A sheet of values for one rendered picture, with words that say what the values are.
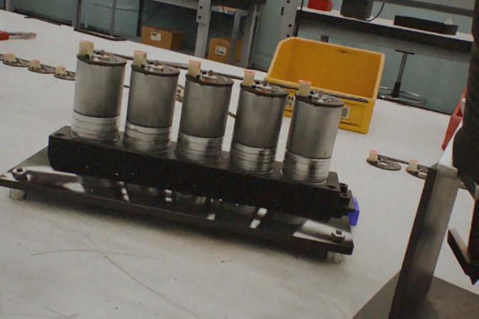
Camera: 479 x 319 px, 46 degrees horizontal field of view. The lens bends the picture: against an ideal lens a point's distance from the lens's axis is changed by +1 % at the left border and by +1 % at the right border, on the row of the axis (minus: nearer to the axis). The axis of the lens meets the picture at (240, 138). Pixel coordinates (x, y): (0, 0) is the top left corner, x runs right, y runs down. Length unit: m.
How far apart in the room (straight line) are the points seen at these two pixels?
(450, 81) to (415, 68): 0.28
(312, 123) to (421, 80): 4.38
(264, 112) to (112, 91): 0.08
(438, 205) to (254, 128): 0.10
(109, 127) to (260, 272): 0.11
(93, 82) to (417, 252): 0.17
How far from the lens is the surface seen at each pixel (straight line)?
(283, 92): 0.28
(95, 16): 5.83
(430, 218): 0.20
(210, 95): 0.27
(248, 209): 0.26
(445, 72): 4.63
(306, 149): 0.28
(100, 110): 0.29
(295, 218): 0.26
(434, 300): 0.24
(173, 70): 0.29
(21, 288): 0.21
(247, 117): 0.27
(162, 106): 0.28
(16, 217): 0.26
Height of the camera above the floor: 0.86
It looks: 16 degrees down
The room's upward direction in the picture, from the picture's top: 10 degrees clockwise
